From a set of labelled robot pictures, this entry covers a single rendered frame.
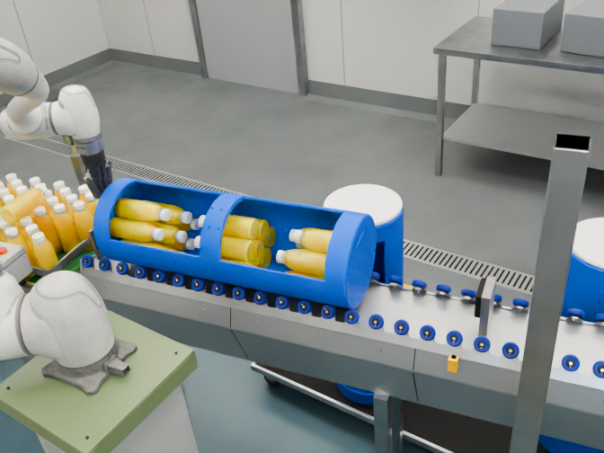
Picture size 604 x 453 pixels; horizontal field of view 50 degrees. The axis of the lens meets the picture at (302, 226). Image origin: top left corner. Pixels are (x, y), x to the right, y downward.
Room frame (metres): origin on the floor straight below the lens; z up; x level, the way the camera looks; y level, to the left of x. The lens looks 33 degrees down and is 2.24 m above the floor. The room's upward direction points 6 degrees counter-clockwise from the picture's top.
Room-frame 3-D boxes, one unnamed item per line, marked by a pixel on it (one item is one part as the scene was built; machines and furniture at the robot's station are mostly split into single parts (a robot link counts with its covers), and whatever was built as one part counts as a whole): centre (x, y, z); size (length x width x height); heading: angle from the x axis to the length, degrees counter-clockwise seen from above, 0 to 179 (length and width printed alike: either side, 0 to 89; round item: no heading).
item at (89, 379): (1.24, 0.57, 1.09); 0.22 x 0.18 x 0.06; 59
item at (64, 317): (1.24, 0.60, 1.23); 0.18 x 0.16 x 0.22; 92
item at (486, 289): (1.36, -0.49, 1.00); 0.10 x 0.04 x 0.15; 154
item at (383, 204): (1.93, -0.22, 1.03); 0.28 x 0.28 x 0.01
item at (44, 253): (1.85, 0.89, 0.99); 0.07 x 0.07 x 0.19
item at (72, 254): (1.98, 0.78, 0.96); 0.40 x 0.01 x 0.03; 154
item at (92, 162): (1.89, 0.65, 1.32); 0.08 x 0.07 x 0.09; 154
